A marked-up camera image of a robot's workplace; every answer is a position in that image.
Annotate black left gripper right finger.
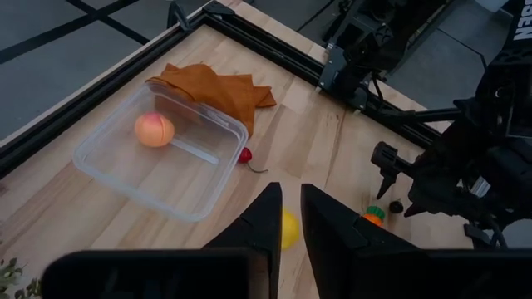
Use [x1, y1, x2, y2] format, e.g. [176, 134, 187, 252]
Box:
[299, 184, 532, 299]

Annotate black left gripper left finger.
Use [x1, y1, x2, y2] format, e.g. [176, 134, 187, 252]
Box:
[41, 181, 283, 299]

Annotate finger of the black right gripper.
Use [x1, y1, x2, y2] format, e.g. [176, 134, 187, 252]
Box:
[370, 140, 416, 201]
[403, 201, 433, 218]

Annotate orange toy carrot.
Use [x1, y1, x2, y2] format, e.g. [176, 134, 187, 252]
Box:
[362, 205, 387, 228]

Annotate yellow toy lemon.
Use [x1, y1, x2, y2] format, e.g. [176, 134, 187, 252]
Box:
[281, 207, 301, 251]

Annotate red toy cherry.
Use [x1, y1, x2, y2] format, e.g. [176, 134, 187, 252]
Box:
[238, 146, 269, 174]

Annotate orange pink toy peach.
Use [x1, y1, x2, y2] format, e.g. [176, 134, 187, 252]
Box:
[133, 111, 176, 149]

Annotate clear plastic tupperware container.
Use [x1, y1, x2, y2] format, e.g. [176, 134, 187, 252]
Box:
[72, 81, 249, 223]

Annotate black diagonal strut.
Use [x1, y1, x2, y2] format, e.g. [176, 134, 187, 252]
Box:
[373, 106, 463, 125]

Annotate orange cloth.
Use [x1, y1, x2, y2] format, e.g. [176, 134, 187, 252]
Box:
[147, 61, 278, 138]

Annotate green plant in black pot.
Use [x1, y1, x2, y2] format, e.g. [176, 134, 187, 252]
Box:
[0, 257, 42, 299]

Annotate black table frame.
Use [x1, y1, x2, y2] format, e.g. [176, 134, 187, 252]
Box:
[0, 0, 462, 179]

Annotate black frame foot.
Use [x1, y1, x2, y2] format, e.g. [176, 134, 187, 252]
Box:
[165, 0, 195, 32]
[202, 0, 236, 17]

